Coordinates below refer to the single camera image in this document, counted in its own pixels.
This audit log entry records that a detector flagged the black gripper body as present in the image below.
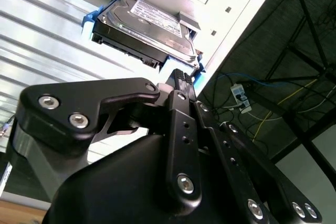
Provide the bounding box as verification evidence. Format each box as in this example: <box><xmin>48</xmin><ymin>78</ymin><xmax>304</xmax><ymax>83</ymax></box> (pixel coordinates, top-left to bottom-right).
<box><xmin>43</xmin><ymin>134</ymin><xmax>248</xmax><ymax>224</ymax></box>

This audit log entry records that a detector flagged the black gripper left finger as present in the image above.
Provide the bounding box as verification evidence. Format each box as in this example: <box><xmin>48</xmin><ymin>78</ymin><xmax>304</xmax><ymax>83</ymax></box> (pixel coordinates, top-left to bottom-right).
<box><xmin>15</xmin><ymin>69</ymin><xmax>204</xmax><ymax>209</ymax></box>

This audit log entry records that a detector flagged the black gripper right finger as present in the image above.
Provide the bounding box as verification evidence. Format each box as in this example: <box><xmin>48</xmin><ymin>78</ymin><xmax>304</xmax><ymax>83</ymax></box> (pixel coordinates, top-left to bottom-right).
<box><xmin>184</xmin><ymin>72</ymin><xmax>325</xmax><ymax>224</ymax></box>

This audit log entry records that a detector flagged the hard disk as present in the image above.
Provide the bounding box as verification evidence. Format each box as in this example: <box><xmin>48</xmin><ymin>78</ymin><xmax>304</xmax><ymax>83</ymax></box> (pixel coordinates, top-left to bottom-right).
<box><xmin>81</xmin><ymin>0</ymin><xmax>207</xmax><ymax>88</ymax></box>

